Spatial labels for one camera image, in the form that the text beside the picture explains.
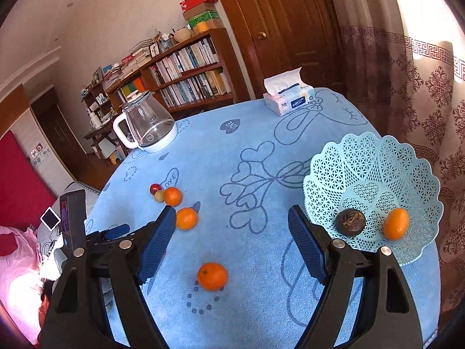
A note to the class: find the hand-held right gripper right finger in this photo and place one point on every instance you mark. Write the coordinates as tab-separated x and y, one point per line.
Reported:
305	247

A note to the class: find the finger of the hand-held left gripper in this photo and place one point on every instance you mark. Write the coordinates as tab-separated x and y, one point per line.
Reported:
117	229

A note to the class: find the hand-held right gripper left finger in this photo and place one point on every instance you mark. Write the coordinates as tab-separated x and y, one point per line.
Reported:
160	240

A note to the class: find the orange tangerine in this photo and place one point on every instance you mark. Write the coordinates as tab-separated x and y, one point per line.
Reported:
186	219
173	196
212	276

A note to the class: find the red cherry tomato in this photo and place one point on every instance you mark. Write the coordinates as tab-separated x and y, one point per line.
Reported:
155	188

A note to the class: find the light blue plastic basket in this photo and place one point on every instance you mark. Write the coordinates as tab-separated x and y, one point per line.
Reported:
363	174

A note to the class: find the tan longan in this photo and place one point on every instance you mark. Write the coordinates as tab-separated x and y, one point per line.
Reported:
158	197

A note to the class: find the dark brown water chestnut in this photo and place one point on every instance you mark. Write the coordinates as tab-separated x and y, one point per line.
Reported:
350	221

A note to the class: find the small yellow stool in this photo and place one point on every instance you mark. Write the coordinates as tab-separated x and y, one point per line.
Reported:
115	158

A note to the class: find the pink blanket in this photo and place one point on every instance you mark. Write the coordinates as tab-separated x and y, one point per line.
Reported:
14	280

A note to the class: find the dark wooden desk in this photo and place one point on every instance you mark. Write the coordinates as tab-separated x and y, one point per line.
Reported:
100	132

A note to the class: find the oval orange kumquat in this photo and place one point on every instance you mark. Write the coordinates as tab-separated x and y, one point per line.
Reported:
396	223

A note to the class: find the blue printed tablecloth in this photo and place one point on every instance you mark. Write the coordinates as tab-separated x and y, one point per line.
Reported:
236	134

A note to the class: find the row of colourful books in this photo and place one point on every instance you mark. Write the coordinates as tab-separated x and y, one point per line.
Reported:
130	91

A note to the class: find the white blue tissue pack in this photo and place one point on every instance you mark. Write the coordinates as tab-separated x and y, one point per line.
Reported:
287	103

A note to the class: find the stack of books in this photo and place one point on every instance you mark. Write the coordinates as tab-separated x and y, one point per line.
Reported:
127	63

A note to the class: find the row of pale-spined books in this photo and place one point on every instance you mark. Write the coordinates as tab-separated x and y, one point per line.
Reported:
189	58

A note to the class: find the patterned brown curtain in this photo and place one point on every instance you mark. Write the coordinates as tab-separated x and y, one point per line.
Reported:
399	80

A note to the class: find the brown wooden bookshelf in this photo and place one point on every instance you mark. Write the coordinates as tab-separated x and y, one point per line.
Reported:
227	54

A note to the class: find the woven round basket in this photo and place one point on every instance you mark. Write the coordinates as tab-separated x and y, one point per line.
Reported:
182	35

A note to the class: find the brass door knob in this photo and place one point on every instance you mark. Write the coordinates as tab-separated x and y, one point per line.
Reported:
261	36

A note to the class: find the yellow round container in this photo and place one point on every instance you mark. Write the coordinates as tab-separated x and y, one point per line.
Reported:
201	27

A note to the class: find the green cardboard box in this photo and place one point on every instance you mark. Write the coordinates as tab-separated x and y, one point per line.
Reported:
205	17

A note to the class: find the brown wooden door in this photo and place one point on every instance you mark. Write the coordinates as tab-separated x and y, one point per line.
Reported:
290	14

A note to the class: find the red cardboard box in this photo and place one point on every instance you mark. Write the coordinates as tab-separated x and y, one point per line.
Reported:
198	2

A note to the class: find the small picture frame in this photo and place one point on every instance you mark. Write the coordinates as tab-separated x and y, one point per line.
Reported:
154	49

